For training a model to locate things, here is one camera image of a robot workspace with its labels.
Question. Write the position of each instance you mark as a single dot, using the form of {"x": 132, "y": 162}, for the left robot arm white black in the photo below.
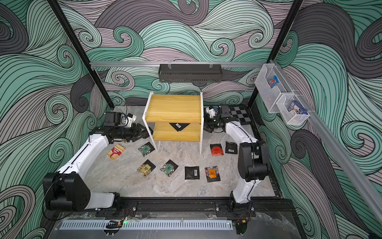
{"x": 65, "y": 189}

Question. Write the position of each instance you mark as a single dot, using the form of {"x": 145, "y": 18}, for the blue red item in bin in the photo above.
{"x": 274, "y": 81}

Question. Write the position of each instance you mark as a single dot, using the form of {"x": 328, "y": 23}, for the checkerboard calibration mat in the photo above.
{"x": 240, "y": 113}

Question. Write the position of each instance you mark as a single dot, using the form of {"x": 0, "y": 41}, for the green jasmine tea bag top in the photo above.
{"x": 169, "y": 168}

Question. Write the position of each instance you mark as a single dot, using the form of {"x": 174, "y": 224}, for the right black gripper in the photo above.
{"x": 209, "y": 123}

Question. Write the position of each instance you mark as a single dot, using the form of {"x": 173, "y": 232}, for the black orange tea bag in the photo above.
{"x": 212, "y": 174}

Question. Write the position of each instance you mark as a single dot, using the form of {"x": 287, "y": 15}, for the blue white packet in bin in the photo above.
{"x": 297, "y": 108}

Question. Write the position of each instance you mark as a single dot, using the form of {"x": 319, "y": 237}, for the green jasmine tea bag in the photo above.
{"x": 169, "y": 168}
{"x": 146, "y": 149}

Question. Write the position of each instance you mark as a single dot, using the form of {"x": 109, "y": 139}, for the aluminium wall rail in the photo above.
{"x": 338, "y": 150}
{"x": 96, "y": 64}

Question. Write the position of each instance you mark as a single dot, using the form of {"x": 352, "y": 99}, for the clear wall bin upper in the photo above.
{"x": 268, "y": 95}

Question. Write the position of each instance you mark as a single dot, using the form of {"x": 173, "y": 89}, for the clear wall bin lower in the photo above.
{"x": 290, "y": 118}

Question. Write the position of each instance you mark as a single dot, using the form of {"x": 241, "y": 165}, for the red tea bag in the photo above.
{"x": 216, "y": 149}

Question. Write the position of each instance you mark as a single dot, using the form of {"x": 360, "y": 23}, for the yellow oolong tea bag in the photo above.
{"x": 146, "y": 168}

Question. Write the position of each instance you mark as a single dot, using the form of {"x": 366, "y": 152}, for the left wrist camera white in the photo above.
{"x": 127, "y": 119}

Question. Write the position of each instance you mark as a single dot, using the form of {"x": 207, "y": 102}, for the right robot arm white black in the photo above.
{"x": 253, "y": 160}

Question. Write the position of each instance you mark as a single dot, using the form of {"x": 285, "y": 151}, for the aluminium wall rail back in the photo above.
{"x": 96, "y": 64}

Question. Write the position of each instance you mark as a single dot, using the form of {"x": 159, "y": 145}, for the black tea bag barcode top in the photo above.
{"x": 192, "y": 173}

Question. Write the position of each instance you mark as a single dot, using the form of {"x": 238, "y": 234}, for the black wall tray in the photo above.
{"x": 190, "y": 73}

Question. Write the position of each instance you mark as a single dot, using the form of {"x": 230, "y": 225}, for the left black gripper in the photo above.
{"x": 134, "y": 128}

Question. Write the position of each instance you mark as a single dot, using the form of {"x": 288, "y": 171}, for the red yellow small box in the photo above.
{"x": 116, "y": 152}

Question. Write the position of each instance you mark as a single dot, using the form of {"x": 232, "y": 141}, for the aluminium wall rail right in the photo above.
{"x": 338, "y": 150}

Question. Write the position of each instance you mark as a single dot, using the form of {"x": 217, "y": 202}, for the clear wall bin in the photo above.
{"x": 290, "y": 118}
{"x": 268, "y": 95}

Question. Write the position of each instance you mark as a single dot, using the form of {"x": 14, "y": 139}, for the white slotted cable duct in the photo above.
{"x": 220, "y": 225}

